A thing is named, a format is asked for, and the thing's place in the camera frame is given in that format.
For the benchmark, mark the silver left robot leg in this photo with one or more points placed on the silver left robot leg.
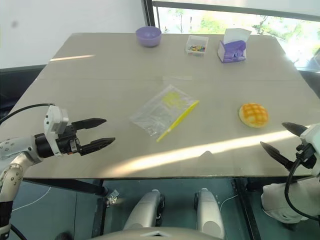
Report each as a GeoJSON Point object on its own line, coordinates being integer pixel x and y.
{"type": "Point", "coordinates": [145, 210]}

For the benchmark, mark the yellow pineapple bun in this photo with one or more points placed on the yellow pineapple bun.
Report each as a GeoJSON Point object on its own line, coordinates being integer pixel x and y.
{"type": "Point", "coordinates": [253, 115]}

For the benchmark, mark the clear box of coloured bits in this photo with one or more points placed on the clear box of coloured bits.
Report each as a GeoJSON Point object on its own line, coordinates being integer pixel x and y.
{"type": "Point", "coordinates": [197, 46]}

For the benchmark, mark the silver right robot leg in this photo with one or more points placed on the silver right robot leg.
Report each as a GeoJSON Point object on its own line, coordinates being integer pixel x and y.
{"type": "Point", "coordinates": [208, 212]}

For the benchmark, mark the clear yellow-zip plastic bag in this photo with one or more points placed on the clear yellow-zip plastic bag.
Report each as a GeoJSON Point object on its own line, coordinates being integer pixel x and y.
{"type": "Point", "coordinates": [155, 112]}

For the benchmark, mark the black table frame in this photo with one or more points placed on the black table frame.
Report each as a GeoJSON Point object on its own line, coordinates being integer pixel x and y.
{"type": "Point", "coordinates": [75, 186]}

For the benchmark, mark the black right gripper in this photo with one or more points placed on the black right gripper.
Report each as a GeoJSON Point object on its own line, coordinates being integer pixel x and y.
{"type": "Point", "coordinates": [307, 156]}

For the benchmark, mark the small clear clip under table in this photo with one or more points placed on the small clear clip under table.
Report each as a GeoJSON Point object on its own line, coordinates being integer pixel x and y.
{"type": "Point", "coordinates": [113, 198]}

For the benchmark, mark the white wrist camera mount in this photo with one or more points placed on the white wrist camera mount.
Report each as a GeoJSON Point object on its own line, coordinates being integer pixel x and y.
{"type": "Point", "coordinates": [311, 136]}
{"type": "Point", "coordinates": [53, 120]}

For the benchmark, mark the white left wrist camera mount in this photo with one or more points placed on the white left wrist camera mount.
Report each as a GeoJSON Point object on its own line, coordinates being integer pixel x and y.
{"type": "Point", "coordinates": [53, 120]}

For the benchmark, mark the dark low ledge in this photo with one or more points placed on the dark low ledge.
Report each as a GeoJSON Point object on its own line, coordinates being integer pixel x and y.
{"type": "Point", "coordinates": [17, 85]}

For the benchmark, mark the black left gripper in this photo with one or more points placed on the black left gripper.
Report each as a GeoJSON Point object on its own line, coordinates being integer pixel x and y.
{"type": "Point", "coordinates": [67, 145]}

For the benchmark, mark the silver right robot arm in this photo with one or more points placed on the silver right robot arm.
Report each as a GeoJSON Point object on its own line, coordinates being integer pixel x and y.
{"type": "Point", "coordinates": [277, 197]}

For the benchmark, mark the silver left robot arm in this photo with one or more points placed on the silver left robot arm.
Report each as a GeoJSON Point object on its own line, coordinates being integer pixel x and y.
{"type": "Point", "coordinates": [15, 147]}

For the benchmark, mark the dark window frame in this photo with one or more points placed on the dark window frame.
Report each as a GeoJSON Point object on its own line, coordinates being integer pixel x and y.
{"type": "Point", "coordinates": [149, 15]}

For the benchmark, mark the purple plastic bowl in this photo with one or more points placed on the purple plastic bowl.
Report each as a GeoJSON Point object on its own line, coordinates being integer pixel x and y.
{"type": "Point", "coordinates": [148, 37]}

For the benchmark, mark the silver robot leg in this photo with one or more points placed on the silver robot leg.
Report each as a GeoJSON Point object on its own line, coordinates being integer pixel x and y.
{"type": "Point", "coordinates": [208, 212]}
{"type": "Point", "coordinates": [145, 210]}

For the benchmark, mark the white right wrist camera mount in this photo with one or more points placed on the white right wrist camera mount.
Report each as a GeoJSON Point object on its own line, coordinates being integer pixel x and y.
{"type": "Point", "coordinates": [311, 136]}

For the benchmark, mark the grey robot torso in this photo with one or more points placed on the grey robot torso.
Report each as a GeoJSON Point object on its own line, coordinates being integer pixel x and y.
{"type": "Point", "coordinates": [155, 233]}

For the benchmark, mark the purple tissue box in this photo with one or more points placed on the purple tissue box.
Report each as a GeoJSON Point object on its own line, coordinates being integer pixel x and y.
{"type": "Point", "coordinates": [232, 50]}

